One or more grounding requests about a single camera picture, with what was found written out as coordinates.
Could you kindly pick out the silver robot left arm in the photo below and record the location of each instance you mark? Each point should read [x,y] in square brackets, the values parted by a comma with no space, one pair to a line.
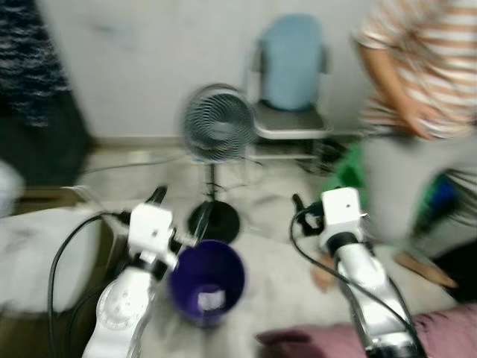
[123,306]

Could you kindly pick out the person in striped shirt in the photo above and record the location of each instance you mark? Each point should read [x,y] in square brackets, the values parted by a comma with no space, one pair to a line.
[432,52]

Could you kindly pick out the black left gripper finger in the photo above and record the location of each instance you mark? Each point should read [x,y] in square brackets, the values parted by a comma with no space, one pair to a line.
[156,197]
[203,220]

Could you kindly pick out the person's right hand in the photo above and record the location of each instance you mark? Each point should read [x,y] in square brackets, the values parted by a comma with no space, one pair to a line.
[423,118]

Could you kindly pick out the purple Mickey Mouse blanket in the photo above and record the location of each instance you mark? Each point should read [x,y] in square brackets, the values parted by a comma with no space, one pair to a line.
[447,332]

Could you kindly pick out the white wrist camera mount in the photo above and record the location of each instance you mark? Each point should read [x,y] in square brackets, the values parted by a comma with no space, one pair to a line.
[151,227]
[343,209]

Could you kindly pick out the white paper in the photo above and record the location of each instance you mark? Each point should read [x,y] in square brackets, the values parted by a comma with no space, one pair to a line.
[212,300]

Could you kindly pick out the purple plastic bin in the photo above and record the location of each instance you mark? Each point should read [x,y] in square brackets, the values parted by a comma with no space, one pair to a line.
[205,276]

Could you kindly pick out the chair with blue backrest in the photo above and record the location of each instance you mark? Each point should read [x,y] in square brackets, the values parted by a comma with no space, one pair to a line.
[291,63]

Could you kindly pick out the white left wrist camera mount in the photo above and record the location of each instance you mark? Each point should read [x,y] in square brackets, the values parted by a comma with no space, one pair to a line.
[151,227]

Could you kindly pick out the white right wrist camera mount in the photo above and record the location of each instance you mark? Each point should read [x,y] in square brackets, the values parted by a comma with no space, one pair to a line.
[343,209]

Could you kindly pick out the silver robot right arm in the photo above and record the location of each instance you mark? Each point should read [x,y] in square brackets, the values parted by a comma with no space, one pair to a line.
[373,283]

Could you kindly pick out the green plastic item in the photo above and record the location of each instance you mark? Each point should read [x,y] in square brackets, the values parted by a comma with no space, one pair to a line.
[346,171]

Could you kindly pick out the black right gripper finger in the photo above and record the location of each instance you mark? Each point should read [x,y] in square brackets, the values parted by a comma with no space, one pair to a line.
[299,204]

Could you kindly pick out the blue item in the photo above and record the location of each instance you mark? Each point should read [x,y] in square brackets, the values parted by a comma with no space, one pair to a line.
[443,194]

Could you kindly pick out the grey standing fan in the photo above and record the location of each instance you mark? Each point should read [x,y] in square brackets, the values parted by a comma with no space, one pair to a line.
[220,123]

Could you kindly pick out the person's right forearm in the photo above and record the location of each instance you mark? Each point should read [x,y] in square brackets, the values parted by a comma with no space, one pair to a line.
[387,74]

